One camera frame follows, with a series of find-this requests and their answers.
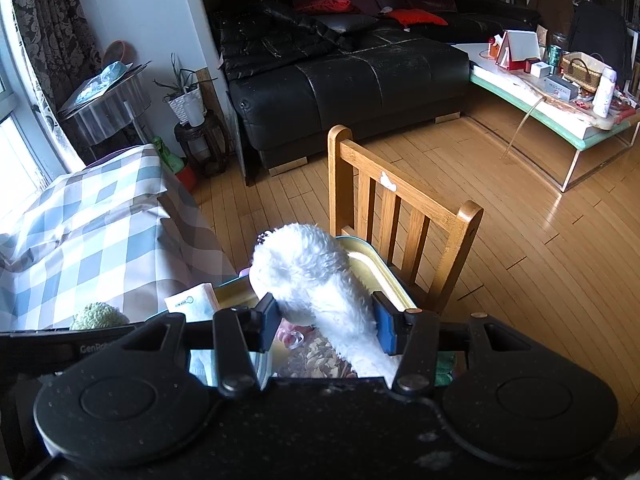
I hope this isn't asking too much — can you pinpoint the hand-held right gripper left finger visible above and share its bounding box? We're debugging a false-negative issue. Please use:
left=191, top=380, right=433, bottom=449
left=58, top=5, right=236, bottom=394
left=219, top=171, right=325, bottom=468
left=95, top=293, right=282, bottom=401

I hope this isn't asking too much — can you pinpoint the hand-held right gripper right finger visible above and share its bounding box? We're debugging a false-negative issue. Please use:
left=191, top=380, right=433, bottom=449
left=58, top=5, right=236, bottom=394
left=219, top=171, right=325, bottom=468
left=371, top=291, right=557, bottom=401

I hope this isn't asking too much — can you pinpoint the teal and gold tin tray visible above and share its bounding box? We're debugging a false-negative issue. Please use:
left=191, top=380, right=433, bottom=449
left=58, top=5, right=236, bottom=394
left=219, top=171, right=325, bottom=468
left=212, top=235, right=423, bottom=378

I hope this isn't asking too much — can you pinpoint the green and white plush toy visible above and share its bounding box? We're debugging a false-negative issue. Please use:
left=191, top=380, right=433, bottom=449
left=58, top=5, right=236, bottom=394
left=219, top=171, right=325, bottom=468
left=249, top=222, right=457, bottom=391

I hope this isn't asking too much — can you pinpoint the small white tissue pack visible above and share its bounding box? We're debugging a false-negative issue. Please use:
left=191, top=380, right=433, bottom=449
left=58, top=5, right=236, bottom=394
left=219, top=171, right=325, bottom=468
left=164, top=282, right=221, bottom=322

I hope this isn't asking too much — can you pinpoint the pink plush item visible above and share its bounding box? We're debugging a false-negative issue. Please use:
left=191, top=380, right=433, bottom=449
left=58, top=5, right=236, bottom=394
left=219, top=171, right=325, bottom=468
left=277, top=319, right=307, bottom=352

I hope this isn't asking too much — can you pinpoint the green crochet ball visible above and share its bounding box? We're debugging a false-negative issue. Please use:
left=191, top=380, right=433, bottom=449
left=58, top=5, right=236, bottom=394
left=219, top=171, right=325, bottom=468
left=69, top=301, right=130, bottom=332

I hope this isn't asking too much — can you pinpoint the checked tablecloth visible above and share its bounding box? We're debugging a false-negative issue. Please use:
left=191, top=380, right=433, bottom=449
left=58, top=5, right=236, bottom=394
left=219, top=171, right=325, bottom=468
left=0, top=142, right=238, bottom=333

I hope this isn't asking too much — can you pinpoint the wooden chair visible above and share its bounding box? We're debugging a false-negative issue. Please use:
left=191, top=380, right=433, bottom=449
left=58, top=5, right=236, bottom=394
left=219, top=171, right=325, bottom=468
left=327, top=125, right=485, bottom=316

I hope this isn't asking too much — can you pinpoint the grey leaning panel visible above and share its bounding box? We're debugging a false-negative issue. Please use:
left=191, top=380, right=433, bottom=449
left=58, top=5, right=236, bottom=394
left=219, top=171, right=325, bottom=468
left=227, top=105, right=248, bottom=187

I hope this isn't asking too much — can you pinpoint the green bottle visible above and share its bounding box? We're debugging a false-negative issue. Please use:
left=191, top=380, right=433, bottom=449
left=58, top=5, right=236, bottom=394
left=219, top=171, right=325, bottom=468
left=151, top=136, right=187, bottom=175

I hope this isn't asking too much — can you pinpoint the dark wooden plant stand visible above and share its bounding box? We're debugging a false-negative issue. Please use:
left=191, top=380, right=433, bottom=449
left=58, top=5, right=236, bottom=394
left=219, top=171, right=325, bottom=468
left=174, top=110, right=230, bottom=178

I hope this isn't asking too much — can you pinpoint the window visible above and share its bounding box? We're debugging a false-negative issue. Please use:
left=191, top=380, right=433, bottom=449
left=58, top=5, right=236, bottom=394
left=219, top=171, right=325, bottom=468
left=0, top=0, right=86, bottom=211

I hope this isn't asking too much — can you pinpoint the potted plant in white pot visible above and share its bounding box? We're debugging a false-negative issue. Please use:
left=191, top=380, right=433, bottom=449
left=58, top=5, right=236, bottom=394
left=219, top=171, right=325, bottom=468
left=152, top=52, right=218, bottom=128

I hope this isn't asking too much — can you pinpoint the black leather sofa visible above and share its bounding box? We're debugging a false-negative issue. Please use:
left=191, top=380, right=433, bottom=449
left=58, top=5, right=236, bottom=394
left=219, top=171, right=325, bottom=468
left=210, top=0, right=543, bottom=177

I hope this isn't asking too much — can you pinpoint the round metal side table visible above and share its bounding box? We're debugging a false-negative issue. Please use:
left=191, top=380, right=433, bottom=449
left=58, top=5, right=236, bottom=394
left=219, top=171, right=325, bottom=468
left=57, top=62, right=153, bottom=153

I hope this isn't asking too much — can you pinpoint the glass coffee table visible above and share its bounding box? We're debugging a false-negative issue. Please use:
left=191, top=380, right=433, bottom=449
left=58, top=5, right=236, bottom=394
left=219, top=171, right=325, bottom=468
left=452, top=40, right=640, bottom=193

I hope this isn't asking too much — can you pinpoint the pile of magazines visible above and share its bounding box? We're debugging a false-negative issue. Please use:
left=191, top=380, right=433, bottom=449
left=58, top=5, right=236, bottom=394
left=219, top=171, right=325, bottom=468
left=59, top=61, right=151, bottom=111

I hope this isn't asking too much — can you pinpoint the black jacket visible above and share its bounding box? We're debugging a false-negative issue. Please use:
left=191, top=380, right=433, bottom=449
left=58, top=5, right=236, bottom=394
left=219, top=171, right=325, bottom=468
left=220, top=2, right=351, bottom=75

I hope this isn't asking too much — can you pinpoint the white and grey box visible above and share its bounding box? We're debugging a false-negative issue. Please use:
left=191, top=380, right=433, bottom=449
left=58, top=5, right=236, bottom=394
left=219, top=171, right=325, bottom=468
left=542, top=75, right=581, bottom=102

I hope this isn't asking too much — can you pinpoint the black cushion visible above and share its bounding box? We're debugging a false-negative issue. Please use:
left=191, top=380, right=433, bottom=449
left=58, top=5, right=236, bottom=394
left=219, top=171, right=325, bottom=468
left=310, top=12, right=381, bottom=36

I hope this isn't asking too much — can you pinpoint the red cushion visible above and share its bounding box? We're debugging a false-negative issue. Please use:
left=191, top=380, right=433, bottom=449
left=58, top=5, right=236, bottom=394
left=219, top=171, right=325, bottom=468
left=385, top=8, right=448, bottom=27
left=300, top=0, right=362, bottom=15

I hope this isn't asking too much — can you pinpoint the white and red house stand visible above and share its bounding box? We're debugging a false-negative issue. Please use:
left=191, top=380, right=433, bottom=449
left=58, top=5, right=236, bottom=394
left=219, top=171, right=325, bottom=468
left=495, top=30, right=543, bottom=71

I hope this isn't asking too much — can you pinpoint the brown round basket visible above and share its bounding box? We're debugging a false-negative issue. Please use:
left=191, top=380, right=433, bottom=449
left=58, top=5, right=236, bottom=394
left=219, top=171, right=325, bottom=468
left=102, top=40, right=138, bottom=68

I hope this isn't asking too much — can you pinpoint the white bottle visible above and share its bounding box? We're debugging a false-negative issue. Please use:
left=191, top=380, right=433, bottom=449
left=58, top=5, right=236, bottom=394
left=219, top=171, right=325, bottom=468
left=592, top=66, right=618, bottom=118

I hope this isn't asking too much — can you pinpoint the wicker basket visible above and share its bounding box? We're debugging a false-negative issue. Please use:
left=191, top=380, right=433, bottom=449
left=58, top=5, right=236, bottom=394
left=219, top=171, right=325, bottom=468
left=560, top=51, right=608, bottom=93

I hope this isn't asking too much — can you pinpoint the patterned curtain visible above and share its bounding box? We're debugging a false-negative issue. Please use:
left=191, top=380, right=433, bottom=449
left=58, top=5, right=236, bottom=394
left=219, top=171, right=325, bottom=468
left=7, top=0, right=103, bottom=116

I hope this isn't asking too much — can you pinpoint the brown paper bag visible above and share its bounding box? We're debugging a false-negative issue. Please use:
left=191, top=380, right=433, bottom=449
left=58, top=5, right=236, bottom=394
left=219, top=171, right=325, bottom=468
left=530, top=0, right=576, bottom=36

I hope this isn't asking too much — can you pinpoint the black chair back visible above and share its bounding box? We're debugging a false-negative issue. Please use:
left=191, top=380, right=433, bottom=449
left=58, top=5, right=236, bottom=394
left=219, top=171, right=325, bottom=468
left=567, top=2, right=633, bottom=81

